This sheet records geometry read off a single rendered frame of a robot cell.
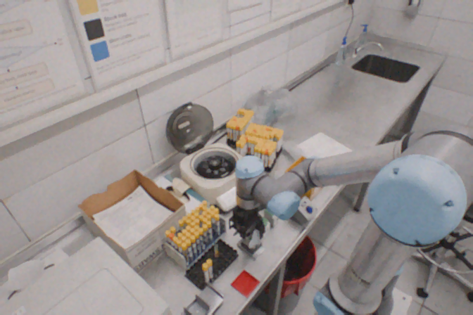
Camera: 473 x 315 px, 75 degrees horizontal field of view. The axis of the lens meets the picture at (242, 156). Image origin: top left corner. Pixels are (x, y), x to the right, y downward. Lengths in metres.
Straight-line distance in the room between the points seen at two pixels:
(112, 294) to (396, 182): 0.60
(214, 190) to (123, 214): 0.34
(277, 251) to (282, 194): 0.41
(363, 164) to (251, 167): 0.28
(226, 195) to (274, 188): 0.48
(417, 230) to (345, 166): 0.28
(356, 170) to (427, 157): 0.25
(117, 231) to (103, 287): 0.42
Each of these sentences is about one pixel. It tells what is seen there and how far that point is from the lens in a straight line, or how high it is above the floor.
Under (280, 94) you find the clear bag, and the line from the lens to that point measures 1.77.
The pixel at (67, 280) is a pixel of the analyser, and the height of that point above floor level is 1.17.
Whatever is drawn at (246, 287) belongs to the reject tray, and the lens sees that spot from 1.07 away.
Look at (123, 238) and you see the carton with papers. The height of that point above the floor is 0.94.
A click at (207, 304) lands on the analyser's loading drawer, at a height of 0.95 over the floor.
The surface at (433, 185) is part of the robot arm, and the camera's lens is 0.46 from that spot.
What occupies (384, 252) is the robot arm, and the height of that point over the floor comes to 1.36.
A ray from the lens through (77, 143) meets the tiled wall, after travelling 1.17.
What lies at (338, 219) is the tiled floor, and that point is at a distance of 2.45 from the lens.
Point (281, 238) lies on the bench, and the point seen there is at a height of 0.88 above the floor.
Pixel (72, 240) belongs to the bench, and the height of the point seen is 0.88.
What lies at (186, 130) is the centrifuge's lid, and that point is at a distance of 1.38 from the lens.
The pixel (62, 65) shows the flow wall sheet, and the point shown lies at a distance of 1.06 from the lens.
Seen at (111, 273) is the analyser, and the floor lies 1.17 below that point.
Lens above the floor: 1.82
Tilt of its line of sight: 40 degrees down
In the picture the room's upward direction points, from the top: straight up
